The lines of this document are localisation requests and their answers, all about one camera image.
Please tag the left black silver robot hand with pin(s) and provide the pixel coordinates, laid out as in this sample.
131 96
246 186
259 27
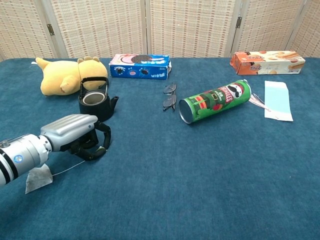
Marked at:
67 127

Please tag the tea bag with green tag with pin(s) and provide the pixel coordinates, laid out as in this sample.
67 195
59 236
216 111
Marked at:
37 180

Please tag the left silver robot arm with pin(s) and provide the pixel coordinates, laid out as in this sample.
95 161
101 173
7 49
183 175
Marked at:
22 155

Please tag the black cast iron teapot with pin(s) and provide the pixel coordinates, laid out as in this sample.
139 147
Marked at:
100 110

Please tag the yellow plush toy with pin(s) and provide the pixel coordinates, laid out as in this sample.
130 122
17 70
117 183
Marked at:
57 75

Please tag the blue Oreo cookie box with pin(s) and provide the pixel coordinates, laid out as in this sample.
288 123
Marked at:
140 67

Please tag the dark metal screen hinge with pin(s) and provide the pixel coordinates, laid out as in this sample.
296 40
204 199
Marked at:
239 22
50 29

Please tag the thin-framed eyeglasses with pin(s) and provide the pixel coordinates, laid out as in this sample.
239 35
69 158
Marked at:
170 100

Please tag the woven folding screen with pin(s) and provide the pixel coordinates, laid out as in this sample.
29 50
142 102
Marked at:
100 25

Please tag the blue table cover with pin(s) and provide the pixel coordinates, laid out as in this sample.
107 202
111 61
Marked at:
175 175

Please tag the green Pringles can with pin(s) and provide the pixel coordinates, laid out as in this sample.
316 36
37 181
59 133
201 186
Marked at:
212 102

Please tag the orange biscuit box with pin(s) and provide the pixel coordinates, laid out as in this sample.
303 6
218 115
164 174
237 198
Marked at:
267 63

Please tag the light blue face mask packet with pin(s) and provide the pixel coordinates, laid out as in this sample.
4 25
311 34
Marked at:
277 100

